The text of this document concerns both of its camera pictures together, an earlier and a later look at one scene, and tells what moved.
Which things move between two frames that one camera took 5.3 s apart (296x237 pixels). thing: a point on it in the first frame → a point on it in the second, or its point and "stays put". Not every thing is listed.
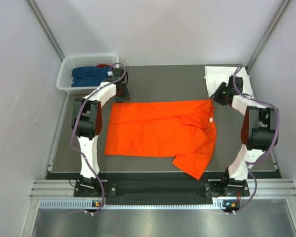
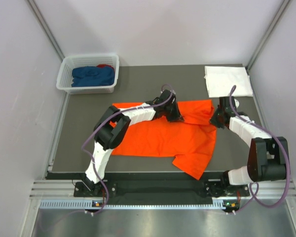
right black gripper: (216, 96) → (213, 120)
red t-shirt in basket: (102, 65) stays put
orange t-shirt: (185, 130) stays put
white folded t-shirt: (215, 75) stays put
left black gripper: (120, 98) → (176, 116)
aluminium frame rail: (258, 188) stays put
